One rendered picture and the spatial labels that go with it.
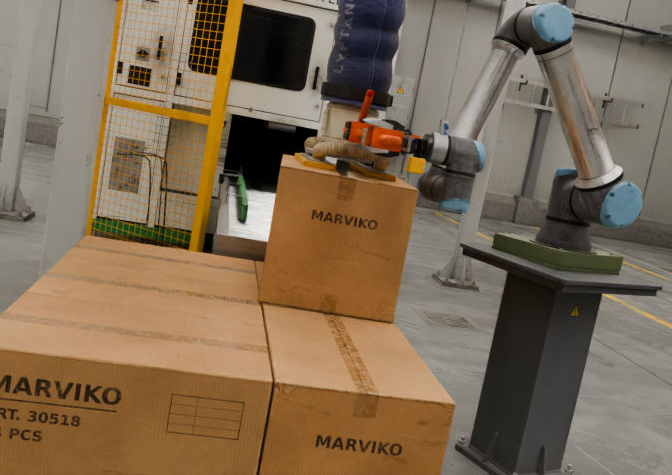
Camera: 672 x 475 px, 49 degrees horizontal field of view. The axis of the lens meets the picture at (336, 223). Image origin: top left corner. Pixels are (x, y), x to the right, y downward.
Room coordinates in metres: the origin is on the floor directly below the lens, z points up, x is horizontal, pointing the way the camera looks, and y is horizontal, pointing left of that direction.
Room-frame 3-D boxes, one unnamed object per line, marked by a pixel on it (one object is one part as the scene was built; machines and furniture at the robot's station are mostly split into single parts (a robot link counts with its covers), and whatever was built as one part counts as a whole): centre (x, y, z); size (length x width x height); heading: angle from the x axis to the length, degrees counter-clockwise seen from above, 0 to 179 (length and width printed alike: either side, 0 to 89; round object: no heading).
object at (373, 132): (1.80, -0.08, 1.07); 0.08 x 0.07 x 0.05; 9
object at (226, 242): (2.75, 0.08, 0.58); 0.70 x 0.03 x 0.06; 100
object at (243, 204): (4.21, 0.61, 0.60); 1.60 x 0.10 x 0.09; 10
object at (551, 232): (2.55, -0.79, 0.86); 0.19 x 0.19 x 0.10
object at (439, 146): (2.18, -0.25, 1.07); 0.09 x 0.05 x 0.10; 10
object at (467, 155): (2.20, -0.33, 1.06); 0.12 x 0.09 x 0.10; 100
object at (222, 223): (3.85, 0.60, 0.50); 2.31 x 0.05 x 0.19; 10
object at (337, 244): (2.38, 0.01, 0.74); 0.60 x 0.40 x 0.40; 5
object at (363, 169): (2.41, -0.08, 0.97); 0.34 x 0.10 x 0.05; 9
